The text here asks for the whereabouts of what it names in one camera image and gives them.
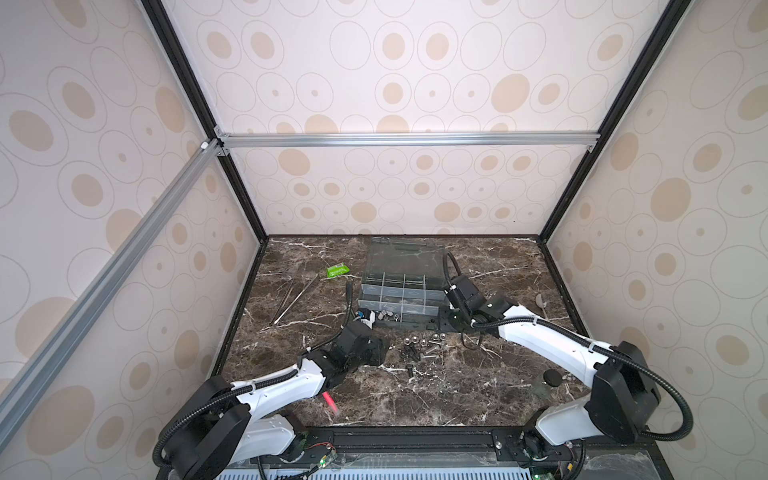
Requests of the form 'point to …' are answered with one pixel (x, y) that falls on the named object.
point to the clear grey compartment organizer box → (403, 281)
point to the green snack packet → (336, 271)
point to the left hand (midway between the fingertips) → (392, 342)
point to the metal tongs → (276, 319)
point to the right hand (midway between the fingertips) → (442, 320)
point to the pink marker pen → (331, 401)
